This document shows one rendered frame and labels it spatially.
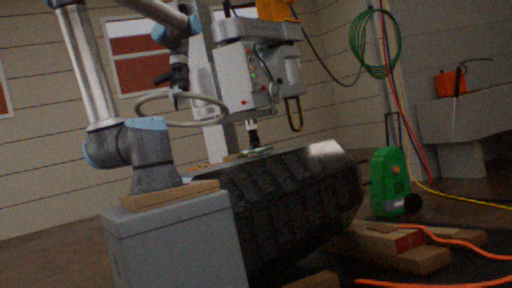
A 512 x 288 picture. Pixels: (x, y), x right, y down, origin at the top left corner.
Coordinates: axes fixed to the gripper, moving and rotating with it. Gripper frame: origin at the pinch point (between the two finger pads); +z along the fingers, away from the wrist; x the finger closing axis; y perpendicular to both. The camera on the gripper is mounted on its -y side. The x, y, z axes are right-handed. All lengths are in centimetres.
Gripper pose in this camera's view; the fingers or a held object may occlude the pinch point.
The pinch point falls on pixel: (172, 106)
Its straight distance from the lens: 235.1
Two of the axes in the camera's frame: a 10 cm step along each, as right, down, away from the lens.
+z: 0.0, 9.6, -2.8
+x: 0.4, 2.8, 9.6
